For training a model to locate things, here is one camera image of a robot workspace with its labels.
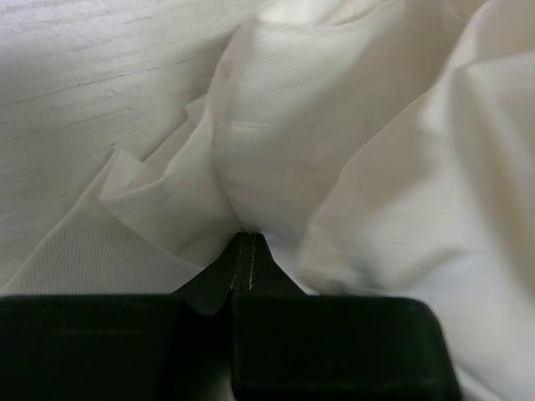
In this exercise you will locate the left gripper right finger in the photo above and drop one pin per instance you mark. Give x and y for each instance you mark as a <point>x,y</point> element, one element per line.
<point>288,345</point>

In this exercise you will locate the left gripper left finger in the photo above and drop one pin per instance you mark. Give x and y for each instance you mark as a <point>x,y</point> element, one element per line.
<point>117,347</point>

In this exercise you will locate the white skirt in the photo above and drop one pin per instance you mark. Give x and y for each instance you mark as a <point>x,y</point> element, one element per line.
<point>381,147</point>

